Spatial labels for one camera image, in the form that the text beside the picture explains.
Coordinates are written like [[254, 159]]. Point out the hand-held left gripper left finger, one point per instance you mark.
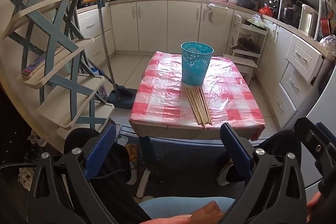
[[101, 150]]

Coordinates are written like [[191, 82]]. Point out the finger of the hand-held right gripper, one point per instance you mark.
[[312, 138], [325, 130]]

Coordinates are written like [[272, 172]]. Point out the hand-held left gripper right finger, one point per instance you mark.
[[236, 150]]

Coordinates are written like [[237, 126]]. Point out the bunch of wooden chopsticks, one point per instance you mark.
[[198, 106]]

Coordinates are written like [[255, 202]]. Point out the teal perforated plastic basket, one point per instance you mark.
[[195, 66]]

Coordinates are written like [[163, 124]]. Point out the person's right hand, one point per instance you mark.
[[313, 204]]

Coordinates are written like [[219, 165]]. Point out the white shoe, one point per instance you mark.
[[223, 176], [132, 174]]

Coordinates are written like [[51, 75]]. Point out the patterned cloth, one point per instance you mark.
[[132, 153]]

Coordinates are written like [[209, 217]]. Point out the white refrigerator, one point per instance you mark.
[[323, 98]]

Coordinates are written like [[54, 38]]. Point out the white plastic strip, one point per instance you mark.
[[143, 183]]

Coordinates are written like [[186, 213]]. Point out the low table with blue legs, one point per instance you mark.
[[183, 132]]

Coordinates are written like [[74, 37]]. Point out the white drawer cabinet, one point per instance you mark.
[[296, 82]]

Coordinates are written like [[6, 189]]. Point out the orange brown cloth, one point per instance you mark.
[[207, 209]]

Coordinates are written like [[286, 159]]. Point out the blue cream folding shelf rack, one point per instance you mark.
[[52, 106]]

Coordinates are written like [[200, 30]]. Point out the blue white plastic bag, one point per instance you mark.
[[95, 72]]

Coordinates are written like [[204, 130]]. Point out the white mesh cloth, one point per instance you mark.
[[26, 176]]

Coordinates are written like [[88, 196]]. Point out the red white checked tablecloth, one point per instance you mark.
[[162, 98]]

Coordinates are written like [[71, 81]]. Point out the clear plastic bag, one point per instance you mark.
[[328, 44]]

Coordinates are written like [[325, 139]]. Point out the red hanging pan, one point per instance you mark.
[[326, 28]]

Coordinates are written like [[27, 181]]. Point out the dark wok in cart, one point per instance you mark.
[[248, 46]]

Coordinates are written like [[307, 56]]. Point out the smartphone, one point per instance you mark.
[[32, 66]]

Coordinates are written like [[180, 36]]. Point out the white electric water boiler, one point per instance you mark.
[[308, 22]]

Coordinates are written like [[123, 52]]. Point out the white trolley cart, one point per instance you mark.
[[256, 31]]

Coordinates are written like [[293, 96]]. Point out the black cooking pot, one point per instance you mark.
[[288, 15]]

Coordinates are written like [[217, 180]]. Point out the bag of green vegetables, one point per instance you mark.
[[256, 21]]

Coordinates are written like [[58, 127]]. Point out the cream lower kitchen cabinets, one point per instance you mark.
[[152, 27]]

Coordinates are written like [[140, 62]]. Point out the red plastic bag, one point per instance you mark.
[[265, 11]]

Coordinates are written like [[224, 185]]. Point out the white hanging door bin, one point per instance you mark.
[[218, 16]]

